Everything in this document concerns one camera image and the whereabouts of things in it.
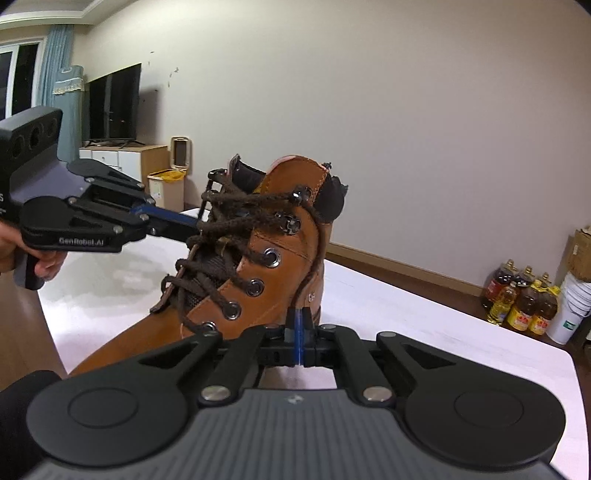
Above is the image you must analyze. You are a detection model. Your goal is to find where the dark brown shoelace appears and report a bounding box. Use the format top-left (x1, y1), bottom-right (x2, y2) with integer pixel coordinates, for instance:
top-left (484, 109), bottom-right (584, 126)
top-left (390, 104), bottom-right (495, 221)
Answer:
top-left (160, 168), bottom-right (325, 336)

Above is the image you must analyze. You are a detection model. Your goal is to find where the blue curtain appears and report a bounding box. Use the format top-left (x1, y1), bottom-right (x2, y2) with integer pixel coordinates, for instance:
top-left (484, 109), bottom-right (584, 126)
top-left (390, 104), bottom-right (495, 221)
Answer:
top-left (36, 23), bottom-right (75, 114)

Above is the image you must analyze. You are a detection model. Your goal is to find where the person's left hand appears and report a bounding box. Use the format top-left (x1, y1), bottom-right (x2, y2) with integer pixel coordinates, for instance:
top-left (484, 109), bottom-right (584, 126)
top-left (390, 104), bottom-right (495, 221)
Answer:
top-left (0, 222), bottom-right (70, 280)

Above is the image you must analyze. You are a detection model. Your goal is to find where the black flat television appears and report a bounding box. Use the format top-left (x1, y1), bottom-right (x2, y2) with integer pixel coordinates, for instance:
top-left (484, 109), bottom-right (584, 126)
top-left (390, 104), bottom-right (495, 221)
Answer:
top-left (86, 63), bottom-right (144, 142)

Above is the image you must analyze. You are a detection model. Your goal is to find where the glass sliding door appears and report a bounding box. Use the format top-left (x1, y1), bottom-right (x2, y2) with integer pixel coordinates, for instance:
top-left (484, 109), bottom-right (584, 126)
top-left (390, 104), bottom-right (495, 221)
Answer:
top-left (0, 41), bottom-right (45, 121)

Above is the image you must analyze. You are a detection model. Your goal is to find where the beige trash bin yellow bag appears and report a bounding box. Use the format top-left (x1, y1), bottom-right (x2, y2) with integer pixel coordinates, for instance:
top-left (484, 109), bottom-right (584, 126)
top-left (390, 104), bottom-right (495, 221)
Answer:
top-left (146, 136), bottom-right (193, 212)

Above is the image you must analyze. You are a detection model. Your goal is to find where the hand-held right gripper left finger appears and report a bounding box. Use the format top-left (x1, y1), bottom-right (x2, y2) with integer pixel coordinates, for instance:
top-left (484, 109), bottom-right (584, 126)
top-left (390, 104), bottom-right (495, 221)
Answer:
top-left (139, 307), bottom-right (300, 408)

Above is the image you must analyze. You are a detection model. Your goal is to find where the brown leather boot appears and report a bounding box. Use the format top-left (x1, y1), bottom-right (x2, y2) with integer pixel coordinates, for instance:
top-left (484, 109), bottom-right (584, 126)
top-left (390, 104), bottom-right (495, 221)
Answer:
top-left (69, 154), bottom-right (350, 378)

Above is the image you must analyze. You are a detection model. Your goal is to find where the blue covered standing air conditioner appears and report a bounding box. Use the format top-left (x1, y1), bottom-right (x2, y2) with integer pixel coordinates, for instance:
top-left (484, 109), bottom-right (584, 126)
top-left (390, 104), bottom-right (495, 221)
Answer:
top-left (52, 65), bottom-right (87, 163)

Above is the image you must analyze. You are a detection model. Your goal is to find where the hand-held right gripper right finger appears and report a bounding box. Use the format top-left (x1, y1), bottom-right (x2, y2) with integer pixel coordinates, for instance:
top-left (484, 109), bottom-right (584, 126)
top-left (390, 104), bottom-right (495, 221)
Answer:
top-left (300, 307), bottom-right (463, 408)

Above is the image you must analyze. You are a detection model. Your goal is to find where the open cardboard box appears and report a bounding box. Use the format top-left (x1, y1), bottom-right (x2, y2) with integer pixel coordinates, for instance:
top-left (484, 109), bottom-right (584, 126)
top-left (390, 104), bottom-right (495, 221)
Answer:
top-left (566, 225), bottom-right (591, 283)

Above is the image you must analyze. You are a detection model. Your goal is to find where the person's black clothing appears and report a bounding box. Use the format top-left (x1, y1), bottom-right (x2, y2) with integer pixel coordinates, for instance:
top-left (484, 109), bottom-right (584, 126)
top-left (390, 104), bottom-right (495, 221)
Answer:
top-left (0, 369), bottom-right (64, 480)

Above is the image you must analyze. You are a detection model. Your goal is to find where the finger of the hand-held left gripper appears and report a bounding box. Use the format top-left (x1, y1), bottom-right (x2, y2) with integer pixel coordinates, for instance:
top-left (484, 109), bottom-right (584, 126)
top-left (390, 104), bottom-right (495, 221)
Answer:
top-left (69, 196), bottom-right (197, 250)
top-left (68, 159), bottom-right (201, 229)

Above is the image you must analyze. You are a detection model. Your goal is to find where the white and wood sideboard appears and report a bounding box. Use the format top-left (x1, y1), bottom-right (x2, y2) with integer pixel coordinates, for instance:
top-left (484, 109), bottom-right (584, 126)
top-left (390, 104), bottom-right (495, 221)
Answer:
top-left (78, 144), bottom-right (170, 195)

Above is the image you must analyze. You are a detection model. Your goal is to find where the cluster of cooking oil bottles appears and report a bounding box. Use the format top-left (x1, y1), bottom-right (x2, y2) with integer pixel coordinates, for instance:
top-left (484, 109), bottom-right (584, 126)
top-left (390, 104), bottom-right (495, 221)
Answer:
top-left (481, 259), bottom-right (563, 337)

